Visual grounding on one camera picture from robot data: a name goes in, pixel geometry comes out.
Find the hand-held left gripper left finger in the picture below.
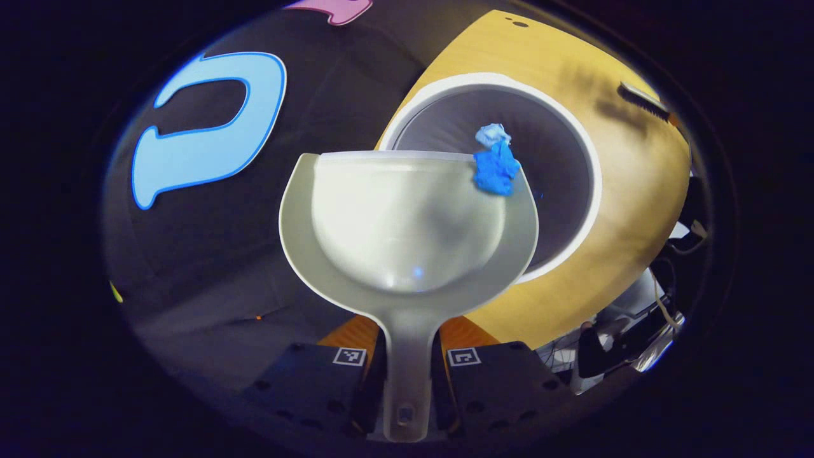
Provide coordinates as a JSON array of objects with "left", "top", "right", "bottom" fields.
[{"left": 238, "top": 315, "right": 389, "bottom": 440}]

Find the dark equipment with cables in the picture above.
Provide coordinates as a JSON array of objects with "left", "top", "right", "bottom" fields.
[{"left": 537, "top": 267, "right": 687, "bottom": 395}]

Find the small white broom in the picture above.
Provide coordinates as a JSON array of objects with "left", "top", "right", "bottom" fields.
[{"left": 617, "top": 81, "right": 672, "bottom": 121}]

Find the grey plastic garbage bin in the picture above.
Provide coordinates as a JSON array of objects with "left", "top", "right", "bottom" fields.
[{"left": 376, "top": 72, "right": 603, "bottom": 285}]

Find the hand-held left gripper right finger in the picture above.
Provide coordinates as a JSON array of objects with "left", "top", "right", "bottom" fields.
[{"left": 429, "top": 315, "right": 576, "bottom": 440}]

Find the black backdrop cloth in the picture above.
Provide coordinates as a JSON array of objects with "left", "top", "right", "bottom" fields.
[{"left": 102, "top": 0, "right": 509, "bottom": 395}]

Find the white plastic dustpan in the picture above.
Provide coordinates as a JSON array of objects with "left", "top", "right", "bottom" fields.
[{"left": 279, "top": 150, "right": 540, "bottom": 443}]

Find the blue paper trash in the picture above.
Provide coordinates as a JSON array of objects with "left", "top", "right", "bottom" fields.
[{"left": 473, "top": 123, "right": 522, "bottom": 197}]

